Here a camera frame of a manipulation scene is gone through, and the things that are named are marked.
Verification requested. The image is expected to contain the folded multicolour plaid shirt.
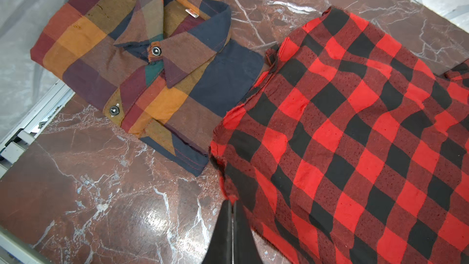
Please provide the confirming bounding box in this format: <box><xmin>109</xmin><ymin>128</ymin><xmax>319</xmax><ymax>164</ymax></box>
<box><xmin>31</xmin><ymin>0</ymin><xmax>266</xmax><ymax>176</ymax></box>

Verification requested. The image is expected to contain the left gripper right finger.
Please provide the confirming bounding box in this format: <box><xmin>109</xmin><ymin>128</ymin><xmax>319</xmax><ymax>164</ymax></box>
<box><xmin>233</xmin><ymin>200</ymin><xmax>263</xmax><ymax>264</ymax></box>

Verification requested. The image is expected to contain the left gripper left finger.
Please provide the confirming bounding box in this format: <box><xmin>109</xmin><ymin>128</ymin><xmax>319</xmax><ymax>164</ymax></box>
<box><xmin>202</xmin><ymin>200</ymin><xmax>233</xmax><ymax>264</ymax></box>

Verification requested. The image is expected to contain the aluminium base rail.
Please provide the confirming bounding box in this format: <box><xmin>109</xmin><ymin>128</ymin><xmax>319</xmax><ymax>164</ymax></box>
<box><xmin>1</xmin><ymin>80</ymin><xmax>75</xmax><ymax>264</ymax></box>

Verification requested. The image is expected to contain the red black plaid shirt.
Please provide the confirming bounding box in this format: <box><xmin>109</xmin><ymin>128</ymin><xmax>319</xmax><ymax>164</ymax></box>
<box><xmin>210</xmin><ymin>7</ymin><xmax>469</xmax><ymax>264</ymax></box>

